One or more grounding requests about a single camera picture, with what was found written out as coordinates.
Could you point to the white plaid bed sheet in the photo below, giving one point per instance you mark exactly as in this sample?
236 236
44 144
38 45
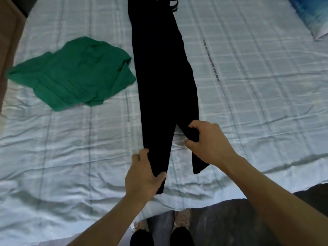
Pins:
256 99

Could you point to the brown wooden furniture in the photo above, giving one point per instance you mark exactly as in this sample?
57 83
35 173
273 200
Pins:
9 43

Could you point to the person's right thumb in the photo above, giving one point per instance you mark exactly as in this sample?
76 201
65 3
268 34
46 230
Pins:
192 146

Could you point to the person's left middle finger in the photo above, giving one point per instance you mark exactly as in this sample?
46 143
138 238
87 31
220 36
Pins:
135 159

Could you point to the person's shoe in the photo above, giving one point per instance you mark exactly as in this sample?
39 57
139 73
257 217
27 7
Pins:
140 226
183 218

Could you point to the green shirt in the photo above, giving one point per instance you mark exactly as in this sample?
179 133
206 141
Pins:
76 74

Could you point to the person's left forearm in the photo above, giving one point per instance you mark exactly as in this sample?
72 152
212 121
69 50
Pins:
110 222

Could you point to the blue and white pillow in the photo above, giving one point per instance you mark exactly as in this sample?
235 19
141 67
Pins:
314 12

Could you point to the person's left leg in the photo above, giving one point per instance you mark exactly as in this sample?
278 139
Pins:
141 238

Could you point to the person's right hand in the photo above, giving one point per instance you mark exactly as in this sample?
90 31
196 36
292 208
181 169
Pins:
212 146

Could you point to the person's left shoe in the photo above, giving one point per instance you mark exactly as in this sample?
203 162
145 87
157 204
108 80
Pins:
140 226

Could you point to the person's right leg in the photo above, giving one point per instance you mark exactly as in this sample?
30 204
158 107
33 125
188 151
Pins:
182 236

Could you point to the person's left thumb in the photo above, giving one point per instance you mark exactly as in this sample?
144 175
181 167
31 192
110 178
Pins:
160 178

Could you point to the person's left hand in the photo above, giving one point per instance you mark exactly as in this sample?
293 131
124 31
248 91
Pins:
139 181

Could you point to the person's right forearm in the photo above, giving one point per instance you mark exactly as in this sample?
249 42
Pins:
276 202

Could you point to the person's leg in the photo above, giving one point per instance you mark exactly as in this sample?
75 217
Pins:
182 236
141 238

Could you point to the person's right shoe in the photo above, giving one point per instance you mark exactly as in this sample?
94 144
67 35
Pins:
183 218

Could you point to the black trousers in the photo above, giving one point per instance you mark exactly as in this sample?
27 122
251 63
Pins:
161 74

